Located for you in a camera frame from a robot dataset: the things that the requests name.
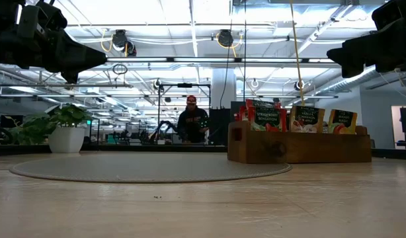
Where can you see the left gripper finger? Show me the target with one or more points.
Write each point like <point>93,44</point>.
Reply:
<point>80,64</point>
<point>77,46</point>

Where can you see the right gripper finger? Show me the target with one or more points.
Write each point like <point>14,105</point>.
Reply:
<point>351,57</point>

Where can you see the orange tea packet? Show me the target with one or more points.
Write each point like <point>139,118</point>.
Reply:
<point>342,122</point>

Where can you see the dark green tea packet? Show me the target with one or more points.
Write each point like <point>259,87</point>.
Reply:
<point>307,119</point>

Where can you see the red strawberry tea packet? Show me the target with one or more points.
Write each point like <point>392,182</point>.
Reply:
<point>267,119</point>
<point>260,102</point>

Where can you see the wooden three-compartment tray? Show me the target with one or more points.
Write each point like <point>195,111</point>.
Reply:
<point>299,148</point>

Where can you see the green plant in white pot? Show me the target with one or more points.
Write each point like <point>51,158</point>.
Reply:
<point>66,139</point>

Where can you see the dark computer screen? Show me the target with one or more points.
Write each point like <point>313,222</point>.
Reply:
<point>11,120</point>

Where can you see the round grey mat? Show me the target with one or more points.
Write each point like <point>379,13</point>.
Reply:
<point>140,167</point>

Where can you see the long ceiling light bar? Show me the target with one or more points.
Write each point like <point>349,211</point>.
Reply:
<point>203,59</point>

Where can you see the black monitor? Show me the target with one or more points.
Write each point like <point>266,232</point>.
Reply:
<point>236,106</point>

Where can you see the person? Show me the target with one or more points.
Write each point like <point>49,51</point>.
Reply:
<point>193,120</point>

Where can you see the black cabinet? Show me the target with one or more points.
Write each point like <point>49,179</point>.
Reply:
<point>219,125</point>

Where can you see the silver ventilation duct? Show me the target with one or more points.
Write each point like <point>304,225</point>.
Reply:
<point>355,79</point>

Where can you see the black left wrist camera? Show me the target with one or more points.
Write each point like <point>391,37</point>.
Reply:
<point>54,18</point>

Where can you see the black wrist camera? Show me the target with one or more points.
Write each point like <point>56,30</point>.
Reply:
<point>54,18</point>
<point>388,13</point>

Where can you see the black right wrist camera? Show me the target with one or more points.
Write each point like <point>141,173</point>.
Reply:
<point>388,13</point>

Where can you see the black table frame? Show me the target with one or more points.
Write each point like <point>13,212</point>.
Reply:
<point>123,147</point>

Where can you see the black gantry frame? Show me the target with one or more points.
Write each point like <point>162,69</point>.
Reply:
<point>184,85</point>

